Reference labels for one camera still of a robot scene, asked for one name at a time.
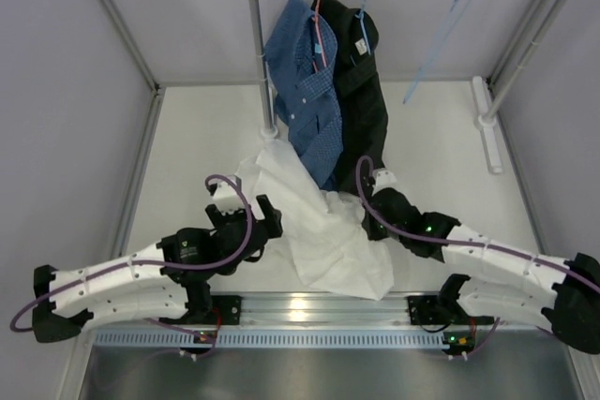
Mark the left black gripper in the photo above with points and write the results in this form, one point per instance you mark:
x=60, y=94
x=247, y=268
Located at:
x=272, y=216

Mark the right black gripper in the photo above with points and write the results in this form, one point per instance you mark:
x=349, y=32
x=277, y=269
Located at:
x=371, y=232

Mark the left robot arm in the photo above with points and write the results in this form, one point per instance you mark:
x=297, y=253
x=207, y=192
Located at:
x=167, y=281

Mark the pink wire hanger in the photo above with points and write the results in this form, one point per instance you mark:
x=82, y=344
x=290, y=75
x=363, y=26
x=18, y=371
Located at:
x=320, y=47

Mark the blue wire hanger with shirt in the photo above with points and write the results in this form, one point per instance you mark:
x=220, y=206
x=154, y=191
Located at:
x=360, y=16

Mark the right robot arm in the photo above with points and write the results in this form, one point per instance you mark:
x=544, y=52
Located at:
x=490, y=279

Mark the black shirt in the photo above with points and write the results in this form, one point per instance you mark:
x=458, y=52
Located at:
x=359, y=93

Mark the grey slotted cable duct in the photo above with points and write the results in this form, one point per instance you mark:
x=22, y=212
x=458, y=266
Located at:
x=353, y=339

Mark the white shirt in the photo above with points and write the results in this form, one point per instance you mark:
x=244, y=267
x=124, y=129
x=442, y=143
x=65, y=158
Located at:
x=322, y=236

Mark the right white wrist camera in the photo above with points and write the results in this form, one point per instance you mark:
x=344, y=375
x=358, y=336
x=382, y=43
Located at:
x=381, y=179

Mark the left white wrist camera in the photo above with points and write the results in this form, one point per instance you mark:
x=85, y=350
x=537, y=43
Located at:
x=225, y=195

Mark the aluminium mounting rail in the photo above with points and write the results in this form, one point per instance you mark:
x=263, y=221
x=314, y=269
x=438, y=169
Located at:
x=311, y=310

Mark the blue checked shirt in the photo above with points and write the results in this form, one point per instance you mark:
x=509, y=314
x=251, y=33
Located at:
x=306, y=100

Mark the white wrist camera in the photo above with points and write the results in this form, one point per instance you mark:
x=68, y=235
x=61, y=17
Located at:
x=225, y=195
x=381, y=179

